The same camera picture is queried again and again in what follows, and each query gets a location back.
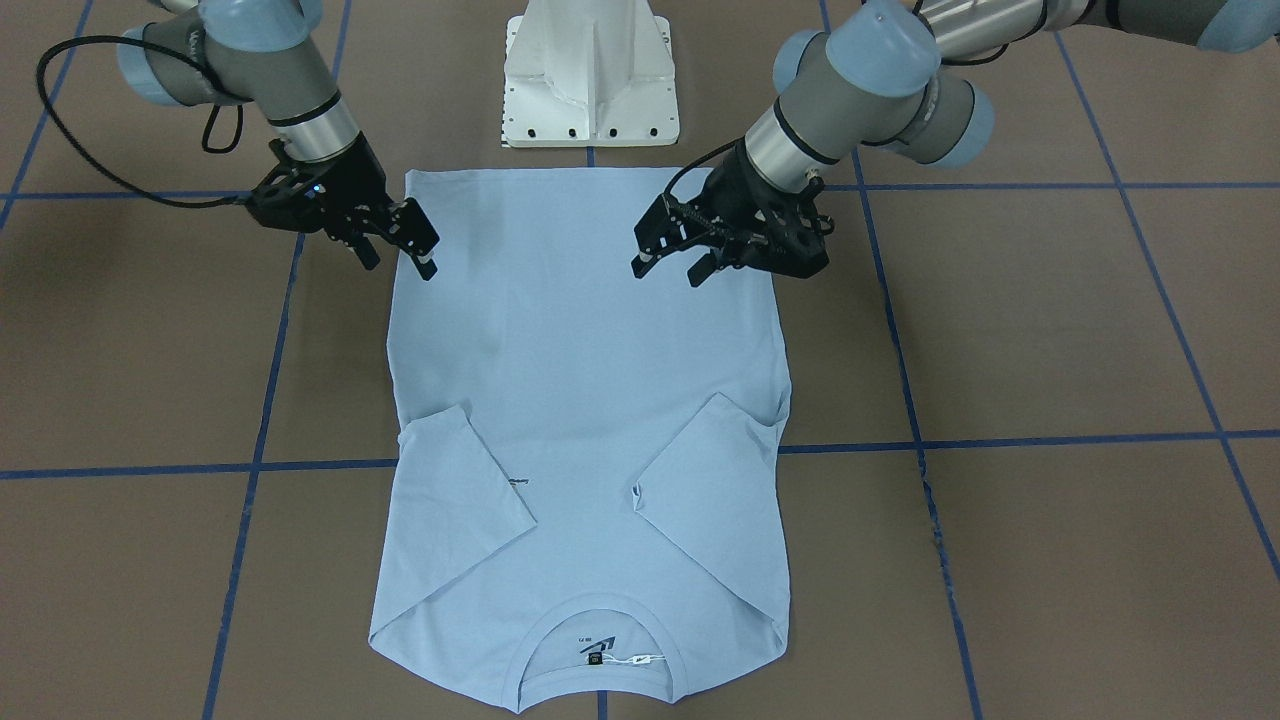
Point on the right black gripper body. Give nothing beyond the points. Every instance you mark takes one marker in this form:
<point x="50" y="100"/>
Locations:
<point x="357" y="179"/>

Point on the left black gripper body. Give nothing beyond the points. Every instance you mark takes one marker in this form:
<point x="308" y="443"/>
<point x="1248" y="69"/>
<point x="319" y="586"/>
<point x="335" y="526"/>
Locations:
<point x="729" y="193"/>

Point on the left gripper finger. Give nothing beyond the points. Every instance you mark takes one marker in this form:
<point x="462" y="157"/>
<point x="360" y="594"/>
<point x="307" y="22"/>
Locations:
<point x="714" y="261"/>
<point x="668" y="226"/>

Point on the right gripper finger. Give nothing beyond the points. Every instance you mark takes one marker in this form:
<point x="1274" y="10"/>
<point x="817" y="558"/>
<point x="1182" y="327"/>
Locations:
<point x="357" y="240"/>
<point x="411" y="231"/>

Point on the light blue t-shirt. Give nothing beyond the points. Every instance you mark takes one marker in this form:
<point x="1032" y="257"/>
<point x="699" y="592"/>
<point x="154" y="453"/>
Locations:
<point x="585" y="494"/>

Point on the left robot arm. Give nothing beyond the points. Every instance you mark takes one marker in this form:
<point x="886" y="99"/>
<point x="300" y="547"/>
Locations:
<point x="885" y="79"/>

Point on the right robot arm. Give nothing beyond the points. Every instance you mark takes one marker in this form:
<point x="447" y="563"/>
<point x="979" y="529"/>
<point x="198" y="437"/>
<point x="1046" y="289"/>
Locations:
<point x="229" y="53"/>

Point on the white camera mast base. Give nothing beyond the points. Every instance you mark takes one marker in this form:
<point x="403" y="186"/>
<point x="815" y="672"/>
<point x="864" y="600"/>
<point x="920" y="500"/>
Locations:
<point x="589" y="74"/>

